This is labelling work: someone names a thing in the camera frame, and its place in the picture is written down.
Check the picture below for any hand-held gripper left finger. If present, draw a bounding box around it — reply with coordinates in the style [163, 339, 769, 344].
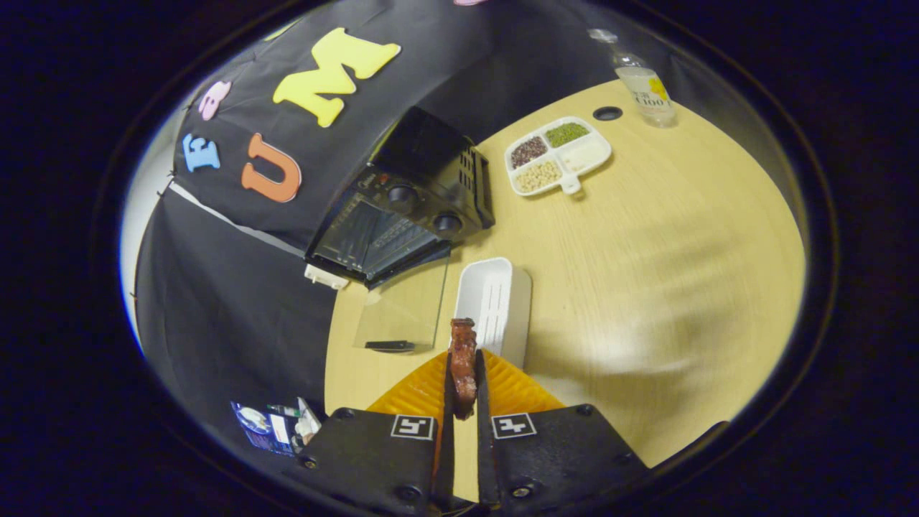
[298, 350, 454, 515]

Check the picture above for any black toaster oven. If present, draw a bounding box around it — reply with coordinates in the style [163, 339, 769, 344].
[304, 106, 496, 353]

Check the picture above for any white divided dish of beans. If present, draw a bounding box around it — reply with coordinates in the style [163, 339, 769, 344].
[504, 116, 613, 197]

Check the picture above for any clear glass bottle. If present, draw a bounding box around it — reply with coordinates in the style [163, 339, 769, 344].
[587, 29, 678, 129]

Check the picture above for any white rectangular tray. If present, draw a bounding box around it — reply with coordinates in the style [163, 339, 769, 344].
[454, 257, 533, 371]

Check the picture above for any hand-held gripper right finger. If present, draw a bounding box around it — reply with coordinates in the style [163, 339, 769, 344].
[474, 349, 651, 515]

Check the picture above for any brown meat piece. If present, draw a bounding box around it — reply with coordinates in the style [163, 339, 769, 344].
[449, 318, 480, 421]

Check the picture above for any white pop-up toaster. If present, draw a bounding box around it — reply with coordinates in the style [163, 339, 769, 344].
[304, 264, 351, 291]

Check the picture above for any blue printed packet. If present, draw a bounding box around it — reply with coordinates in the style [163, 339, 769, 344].
[230, 397, 322, 458]

